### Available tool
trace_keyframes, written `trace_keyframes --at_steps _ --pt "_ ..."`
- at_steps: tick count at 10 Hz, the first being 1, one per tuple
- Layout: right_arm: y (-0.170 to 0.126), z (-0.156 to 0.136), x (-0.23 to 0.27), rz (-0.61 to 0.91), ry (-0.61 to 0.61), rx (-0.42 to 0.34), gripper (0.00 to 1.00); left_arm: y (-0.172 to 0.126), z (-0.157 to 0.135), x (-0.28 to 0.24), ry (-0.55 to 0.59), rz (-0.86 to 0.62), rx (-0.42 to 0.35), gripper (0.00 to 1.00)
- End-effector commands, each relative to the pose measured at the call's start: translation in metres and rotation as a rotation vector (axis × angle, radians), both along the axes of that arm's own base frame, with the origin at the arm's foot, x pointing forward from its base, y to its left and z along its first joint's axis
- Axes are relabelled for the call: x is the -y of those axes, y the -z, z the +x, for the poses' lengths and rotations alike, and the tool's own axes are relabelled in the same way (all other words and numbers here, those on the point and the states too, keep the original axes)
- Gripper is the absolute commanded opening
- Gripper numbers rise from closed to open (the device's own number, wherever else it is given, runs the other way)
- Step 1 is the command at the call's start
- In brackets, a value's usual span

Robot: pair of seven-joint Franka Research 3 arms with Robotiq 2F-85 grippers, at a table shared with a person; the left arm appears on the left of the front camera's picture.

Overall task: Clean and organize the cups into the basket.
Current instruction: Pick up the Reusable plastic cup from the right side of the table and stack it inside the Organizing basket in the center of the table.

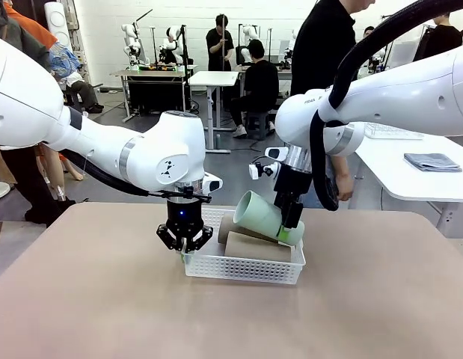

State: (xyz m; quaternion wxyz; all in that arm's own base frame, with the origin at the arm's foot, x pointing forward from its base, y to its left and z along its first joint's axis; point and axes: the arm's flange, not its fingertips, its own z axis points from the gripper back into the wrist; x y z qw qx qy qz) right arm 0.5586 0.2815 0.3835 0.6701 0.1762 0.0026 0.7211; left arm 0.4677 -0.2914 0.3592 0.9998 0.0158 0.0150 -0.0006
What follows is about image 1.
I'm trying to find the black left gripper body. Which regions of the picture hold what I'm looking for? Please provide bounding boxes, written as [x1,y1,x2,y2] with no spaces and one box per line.
[166,200,204,240]

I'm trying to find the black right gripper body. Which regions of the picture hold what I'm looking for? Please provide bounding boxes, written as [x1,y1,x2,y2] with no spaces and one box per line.
[272,163,311,211]

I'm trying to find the brown paper cup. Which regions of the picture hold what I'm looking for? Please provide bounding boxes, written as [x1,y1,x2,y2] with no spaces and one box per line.
[223,230,292,262]
[217,215,242,245]

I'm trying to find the mint green cup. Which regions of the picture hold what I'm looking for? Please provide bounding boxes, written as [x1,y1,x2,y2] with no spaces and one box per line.
[233,189,305,247]

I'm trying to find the white perforated plastic basket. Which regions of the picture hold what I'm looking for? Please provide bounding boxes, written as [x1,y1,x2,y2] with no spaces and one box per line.
[182,206,306,284]

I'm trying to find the blue cloth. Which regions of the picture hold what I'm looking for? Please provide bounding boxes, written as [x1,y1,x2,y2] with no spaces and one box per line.
[403,152,463,174]

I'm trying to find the person's right forearm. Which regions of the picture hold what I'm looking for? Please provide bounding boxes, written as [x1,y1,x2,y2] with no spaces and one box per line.
[328,153,349,181]

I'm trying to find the person's right hand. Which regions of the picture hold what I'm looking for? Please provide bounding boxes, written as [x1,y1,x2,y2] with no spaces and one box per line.
[335,174,355,202]

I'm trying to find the grey stool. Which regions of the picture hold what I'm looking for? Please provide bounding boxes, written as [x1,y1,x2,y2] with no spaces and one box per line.
[245,110,272,141]

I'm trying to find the seated person black cap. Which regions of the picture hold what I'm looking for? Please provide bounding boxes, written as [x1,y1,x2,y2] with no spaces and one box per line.
[229,39,280,138]

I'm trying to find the white table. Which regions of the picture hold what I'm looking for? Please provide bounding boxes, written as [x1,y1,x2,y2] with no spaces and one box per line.
[349,126,463,239]

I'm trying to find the bare mannequin legs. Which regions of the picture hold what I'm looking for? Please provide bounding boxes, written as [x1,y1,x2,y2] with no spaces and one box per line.
[38,144,85,203]

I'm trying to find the white standing desk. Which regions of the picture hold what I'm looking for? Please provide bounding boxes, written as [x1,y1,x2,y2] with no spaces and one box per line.
[187,70,242,155]

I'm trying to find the person in black shirt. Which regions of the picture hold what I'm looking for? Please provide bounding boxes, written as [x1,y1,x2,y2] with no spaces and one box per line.
[289,0,378,209]

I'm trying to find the brown-top desk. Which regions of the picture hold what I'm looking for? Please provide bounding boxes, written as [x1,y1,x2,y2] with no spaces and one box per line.
[109,64,199,125]

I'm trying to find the figure in green puffer jacket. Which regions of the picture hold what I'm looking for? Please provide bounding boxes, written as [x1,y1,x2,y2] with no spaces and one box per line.
[0,0,77,227]

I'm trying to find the seated figure dark trousers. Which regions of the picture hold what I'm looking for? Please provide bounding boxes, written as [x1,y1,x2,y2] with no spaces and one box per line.
[64,71,105,115]

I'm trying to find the person in black clothes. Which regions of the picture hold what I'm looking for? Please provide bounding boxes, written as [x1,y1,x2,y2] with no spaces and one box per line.
[205,13,236,72]

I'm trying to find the blue patterned garment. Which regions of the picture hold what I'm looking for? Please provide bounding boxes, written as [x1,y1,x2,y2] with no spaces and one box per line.
[47,40,82,82]

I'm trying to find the standing person black coat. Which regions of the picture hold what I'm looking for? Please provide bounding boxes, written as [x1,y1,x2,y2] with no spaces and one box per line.
[413,12,463,63]

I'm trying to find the white tower appliance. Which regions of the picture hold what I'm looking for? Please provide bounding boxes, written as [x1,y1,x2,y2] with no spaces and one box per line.
[43,1,73,52]

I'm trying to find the black left camera bracket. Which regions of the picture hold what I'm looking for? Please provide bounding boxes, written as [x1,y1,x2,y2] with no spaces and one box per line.
[147,185,213,203]

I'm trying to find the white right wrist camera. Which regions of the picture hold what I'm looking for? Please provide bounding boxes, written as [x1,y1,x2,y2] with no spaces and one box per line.
[248,161,277,181]

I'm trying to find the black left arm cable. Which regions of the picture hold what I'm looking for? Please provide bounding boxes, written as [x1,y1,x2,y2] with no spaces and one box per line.
[60,148,172,198]

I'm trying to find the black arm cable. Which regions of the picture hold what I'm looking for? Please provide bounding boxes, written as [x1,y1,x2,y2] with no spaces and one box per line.
[60,148,172,198]
[310,0,463,212]

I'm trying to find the white wire rack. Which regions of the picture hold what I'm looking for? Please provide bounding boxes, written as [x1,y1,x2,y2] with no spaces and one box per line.
[364,121,425,141]

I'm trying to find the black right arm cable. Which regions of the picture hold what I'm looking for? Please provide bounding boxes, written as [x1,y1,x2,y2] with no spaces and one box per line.
[310,0,463,212]

